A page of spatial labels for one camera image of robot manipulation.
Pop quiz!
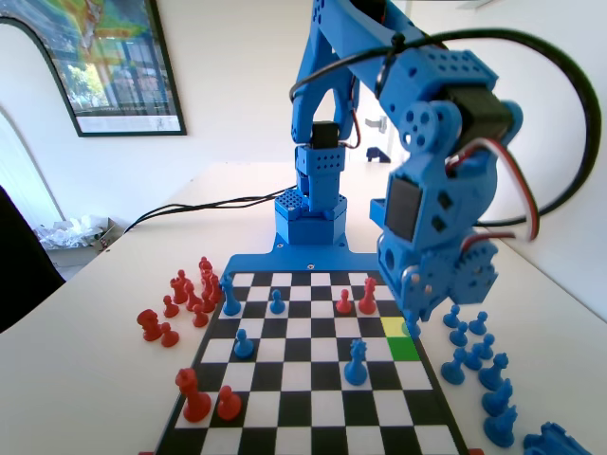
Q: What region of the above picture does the red queen chess piece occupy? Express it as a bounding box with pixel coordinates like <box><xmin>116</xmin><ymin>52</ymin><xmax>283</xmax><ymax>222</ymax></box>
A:
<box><xmin>358</xmin><ymin>277</ymin><xmax>378</xmax><ymax>315</ymax></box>

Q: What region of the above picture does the blue queen chess piece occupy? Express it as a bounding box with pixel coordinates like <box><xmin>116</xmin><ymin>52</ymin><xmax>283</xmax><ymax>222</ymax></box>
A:
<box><xmin>342</xmin><ymin>337</ymin><xmax>369</xmax><ymax>387</ymax></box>

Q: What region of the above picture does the blue crowned chess piece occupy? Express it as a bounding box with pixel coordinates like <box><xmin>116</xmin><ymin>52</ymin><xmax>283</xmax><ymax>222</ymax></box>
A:
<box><xmin>477</xmin><ymin>352</ymin><xmax>511</xmax><ymax>392</ymax></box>

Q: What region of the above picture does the blue knight chess piece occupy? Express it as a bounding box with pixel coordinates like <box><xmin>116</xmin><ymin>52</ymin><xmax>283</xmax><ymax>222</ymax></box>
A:
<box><xmin>483</xmin><ymin>405</ymin><xmax>518</xmax><ymax>448</ymax></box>
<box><xmin>481</xmin><ymin>377</ymin><xmax>514</xmax><ymax>418</ymax></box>

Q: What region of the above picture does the blue king chess piece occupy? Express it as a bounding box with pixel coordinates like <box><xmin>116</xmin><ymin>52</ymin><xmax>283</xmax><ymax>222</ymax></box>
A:
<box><xmin>220</xmin><ymin>274</ymin><xmax>243</xmax><ymax>318</ymax></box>

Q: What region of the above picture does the red king chess piece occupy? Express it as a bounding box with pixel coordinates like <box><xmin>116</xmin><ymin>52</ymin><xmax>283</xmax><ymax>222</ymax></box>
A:
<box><xmin>175</xmin><ymin>367</ymin><xmax>212</xmax><ymax>424</ymax></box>

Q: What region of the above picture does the red rook chess piece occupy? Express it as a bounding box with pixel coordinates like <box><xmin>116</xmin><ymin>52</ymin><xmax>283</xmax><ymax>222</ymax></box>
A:
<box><xmin>137</xmin><ymin>308</ymin><xmax>161</xmax><ymax>343</ymax></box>

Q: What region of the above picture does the blue base mounting plate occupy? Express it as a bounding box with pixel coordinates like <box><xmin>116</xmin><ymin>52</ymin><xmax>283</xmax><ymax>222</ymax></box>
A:
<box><xmin>220</xmin><ymin>241</ymin><xmax>388</xmax><ymax>285</ymax></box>

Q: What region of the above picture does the black white chessboard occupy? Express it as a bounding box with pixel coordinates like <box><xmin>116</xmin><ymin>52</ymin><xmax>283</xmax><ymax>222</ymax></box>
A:
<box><xmin>151</xmin><ymin>269</ymin><xmax>470</xmax><ymax>455</ymax></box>

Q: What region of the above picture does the blue printed part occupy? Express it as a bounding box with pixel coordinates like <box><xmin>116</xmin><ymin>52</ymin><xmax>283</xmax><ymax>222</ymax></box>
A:
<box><xmin>523</xmin><ymin>421</ymin><xmax>594</xmax><ymax>455</ymax></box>

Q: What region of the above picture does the black framed poster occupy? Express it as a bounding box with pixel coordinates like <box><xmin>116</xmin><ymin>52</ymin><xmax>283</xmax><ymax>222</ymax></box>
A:
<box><xmin>0</xmin><ymin>0</ymin><xmax>189</xmax><ymax>138</ymax></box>

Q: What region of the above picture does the cardboard box with paper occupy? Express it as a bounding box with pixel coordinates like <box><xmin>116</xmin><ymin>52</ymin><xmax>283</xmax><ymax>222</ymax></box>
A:
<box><xmin>35</xmin><ymin>215</ymin><xmax>120</xmax><ymax>266</ymax></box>

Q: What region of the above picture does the black chair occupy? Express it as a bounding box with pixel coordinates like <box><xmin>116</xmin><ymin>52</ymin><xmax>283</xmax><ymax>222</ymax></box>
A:
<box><xmin>0</xmin><ymin>184</ymin><xmax>66</xmax><ymax>336</ymax></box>

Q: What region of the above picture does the white red servo wire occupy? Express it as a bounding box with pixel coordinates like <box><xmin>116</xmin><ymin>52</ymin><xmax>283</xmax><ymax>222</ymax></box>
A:
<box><xmin>445</xmin><ymin>138</ymin><xmax>542</xmax><ymax>244</ymax></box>

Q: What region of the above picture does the thick black camera cable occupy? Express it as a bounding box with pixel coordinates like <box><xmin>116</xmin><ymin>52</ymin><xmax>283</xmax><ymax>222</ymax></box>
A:
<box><xmin>288</xmin><ymin>27</ymin><xmax>599</xmax><ymax>229</ymax></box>

